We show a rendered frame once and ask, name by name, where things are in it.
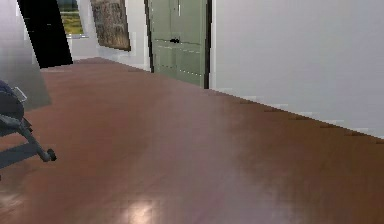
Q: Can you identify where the green room door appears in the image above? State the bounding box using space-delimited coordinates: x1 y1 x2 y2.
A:
145 0 213 90

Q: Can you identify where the window with green view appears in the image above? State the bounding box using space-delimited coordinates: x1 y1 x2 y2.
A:
56 0 88 39

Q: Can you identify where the black tall cabinet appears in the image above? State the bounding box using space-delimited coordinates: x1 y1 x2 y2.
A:
16 0 74 70

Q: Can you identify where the brown framed wall picture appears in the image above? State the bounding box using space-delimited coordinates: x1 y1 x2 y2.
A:
89 0 132 52

